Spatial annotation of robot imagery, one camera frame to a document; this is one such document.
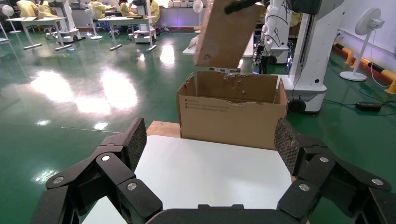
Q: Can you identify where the person in yellow coat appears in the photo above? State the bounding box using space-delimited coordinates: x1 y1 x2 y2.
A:
149 0 161 24
37 0 58 18
90 0 117 21
121 0 137 17
289 12 303 29
16 0 38 18

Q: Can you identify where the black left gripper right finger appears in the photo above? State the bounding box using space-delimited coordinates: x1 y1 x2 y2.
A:
274 118 396 224

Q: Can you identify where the big open cardboard box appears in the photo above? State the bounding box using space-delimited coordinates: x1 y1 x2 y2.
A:
177 70 288 151

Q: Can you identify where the yellow black guard rail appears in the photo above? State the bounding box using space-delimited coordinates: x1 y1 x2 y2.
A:
332 42 396 95

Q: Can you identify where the white standing fan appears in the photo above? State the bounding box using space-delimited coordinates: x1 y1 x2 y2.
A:
193 0 206 34
339 7 385 82
1 5 22 35
84 3 103 41

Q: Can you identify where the black power adapter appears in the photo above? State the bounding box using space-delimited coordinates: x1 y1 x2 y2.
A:
355 101 383 112

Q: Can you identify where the small cardboard box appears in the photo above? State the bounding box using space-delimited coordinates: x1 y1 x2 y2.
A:
194 0 266 69

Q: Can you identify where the white robot column with base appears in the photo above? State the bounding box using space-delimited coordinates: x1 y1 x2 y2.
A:
276 0 346 113

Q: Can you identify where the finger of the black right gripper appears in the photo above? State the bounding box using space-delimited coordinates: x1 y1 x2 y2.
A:
225 0 263 15

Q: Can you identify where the thin black floor cable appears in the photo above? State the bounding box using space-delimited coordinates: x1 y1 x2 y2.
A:
323 88 396 117

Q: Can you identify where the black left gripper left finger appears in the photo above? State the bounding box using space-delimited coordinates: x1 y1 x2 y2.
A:
31 117 163 224

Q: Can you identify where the white table with plastic bag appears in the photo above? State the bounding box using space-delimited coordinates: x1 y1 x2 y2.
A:
182 32 255 73

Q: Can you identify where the white table with grey feet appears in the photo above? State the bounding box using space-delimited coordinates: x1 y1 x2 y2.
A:
97 15 157 52

